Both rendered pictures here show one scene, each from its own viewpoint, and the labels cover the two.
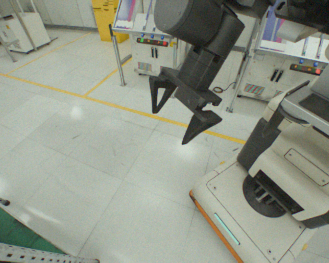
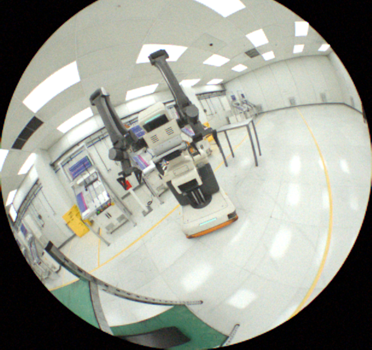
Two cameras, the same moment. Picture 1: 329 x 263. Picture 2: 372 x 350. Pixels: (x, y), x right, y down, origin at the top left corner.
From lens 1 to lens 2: 0.40 m
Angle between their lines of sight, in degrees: 51
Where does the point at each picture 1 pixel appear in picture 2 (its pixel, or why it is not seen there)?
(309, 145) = (174, 166)
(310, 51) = not seen: hidden behind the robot
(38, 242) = (160, 316)
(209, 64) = (127, 162)
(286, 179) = (182, 178)
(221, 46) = (126, 157)
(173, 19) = (114, 155)
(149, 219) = (191, 266)
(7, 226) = (141, 326)
